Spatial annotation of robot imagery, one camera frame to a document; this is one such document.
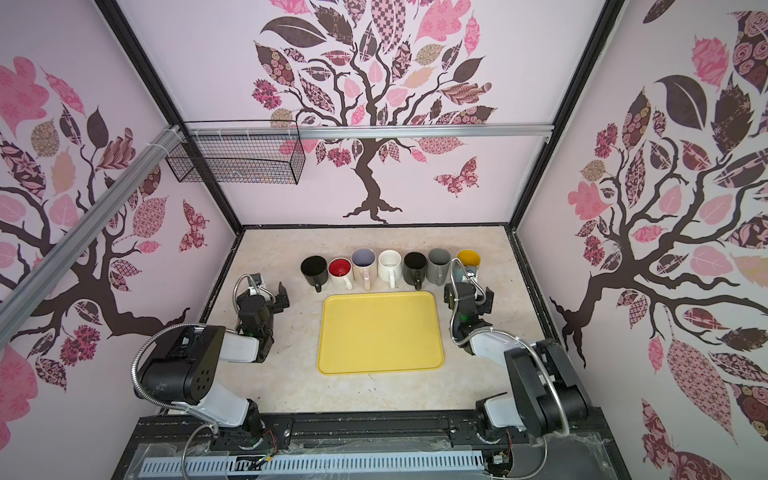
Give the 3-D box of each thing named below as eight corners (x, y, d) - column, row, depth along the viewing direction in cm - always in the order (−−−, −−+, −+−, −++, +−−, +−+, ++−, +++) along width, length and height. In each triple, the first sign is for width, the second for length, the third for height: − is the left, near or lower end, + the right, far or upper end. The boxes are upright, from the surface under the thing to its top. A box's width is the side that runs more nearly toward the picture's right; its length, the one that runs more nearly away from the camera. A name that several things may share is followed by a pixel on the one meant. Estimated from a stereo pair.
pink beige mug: (353, 294, 101) (350, 276, 93) (356, 267, 109) (353, 248, 100) (375, 294, 101) (374, 276, 93) (377, 267, 109) (375, 248, 100)
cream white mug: (328, 292, 102) (325, 280, 96) (332, 269, 108) (329, 257, 103) (352, 292, 102) (350, 280, 96) (354, 269, 108) (352, 257, 103)
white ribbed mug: (378, 290, 103) (377, 275, 96) (379, 265, 110) (378, 249, 103) (401, 290, 103) (401, 275, 96) (400, 265, 110) (401, 249, 103)
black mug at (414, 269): (404, 292, 102) (404, 278, 95) (403, 267, 109) (403, 252, 102) (425, 292, 102) (428, 278, 95) (423, 267, 109) (425, 252, 102)
